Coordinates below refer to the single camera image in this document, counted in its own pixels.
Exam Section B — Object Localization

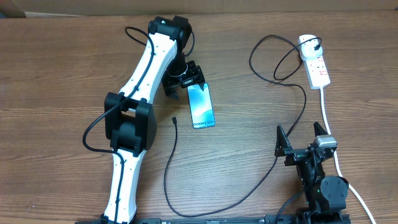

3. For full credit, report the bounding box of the white power strip cord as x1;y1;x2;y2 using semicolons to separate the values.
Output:
319;86;377;224

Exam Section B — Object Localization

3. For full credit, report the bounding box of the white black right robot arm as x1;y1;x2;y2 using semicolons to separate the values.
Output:
274;122;351;224

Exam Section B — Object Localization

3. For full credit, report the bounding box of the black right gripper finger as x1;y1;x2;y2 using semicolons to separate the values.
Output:
274;125;292;157
313;121;327;136

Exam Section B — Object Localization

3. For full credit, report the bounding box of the white power strip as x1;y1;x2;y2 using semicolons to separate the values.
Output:
304;56;331;90

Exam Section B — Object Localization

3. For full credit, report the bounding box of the blue Samsung Galaxy smartphone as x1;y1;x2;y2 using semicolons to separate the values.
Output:
187;83;216;129

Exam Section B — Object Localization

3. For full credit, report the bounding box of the white USB charger plug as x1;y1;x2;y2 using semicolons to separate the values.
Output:
298;34;323;61

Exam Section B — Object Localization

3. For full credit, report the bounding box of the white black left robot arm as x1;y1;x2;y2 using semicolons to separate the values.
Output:
82;16;205;223

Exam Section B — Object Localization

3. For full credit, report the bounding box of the black USB charging cable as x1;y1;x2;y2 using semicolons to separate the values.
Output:
163;34;322;218

